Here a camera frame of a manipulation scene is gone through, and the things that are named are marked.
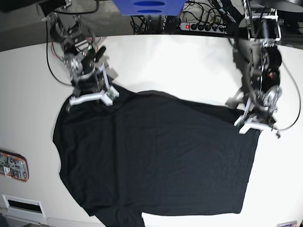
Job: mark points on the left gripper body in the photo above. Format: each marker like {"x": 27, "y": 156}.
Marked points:
{"x": 257, "y": 121}

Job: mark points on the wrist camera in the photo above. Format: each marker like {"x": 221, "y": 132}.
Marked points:
{"x": 240, "y": 121}
{"x": 112, "y": 94}

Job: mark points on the orange-edged circuit board case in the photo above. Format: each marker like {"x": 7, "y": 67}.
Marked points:
{"x": 14, "y": 166}

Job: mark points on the white table cable slot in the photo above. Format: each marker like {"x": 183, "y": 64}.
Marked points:
{"x": 19, "y": 207}

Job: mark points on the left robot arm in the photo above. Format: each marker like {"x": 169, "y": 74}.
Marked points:
{"x": 262, "y": 78}

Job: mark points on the sticker at table edge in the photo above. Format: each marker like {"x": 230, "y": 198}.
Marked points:
{"x": 288, "y": 224}

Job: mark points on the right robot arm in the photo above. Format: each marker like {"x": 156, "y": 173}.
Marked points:
{"x": 80, "y": 56}

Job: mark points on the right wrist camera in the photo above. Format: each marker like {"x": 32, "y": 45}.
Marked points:
{"x": 112, "y": 94}

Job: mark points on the white power strip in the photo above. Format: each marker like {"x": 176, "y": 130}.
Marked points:
{"x": 203, "y": 27}

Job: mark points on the blue plastic bin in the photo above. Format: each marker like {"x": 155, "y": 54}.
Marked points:
{"x": 149, "y": 7}

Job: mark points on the black T-shirt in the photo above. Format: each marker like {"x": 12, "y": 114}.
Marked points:
{"x": 153, "y": 153}

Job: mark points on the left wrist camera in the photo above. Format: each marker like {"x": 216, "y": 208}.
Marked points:
{"x": 240, "y": 121}

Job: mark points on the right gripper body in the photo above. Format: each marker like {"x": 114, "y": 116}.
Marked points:
{"x": 93, "y": 86}

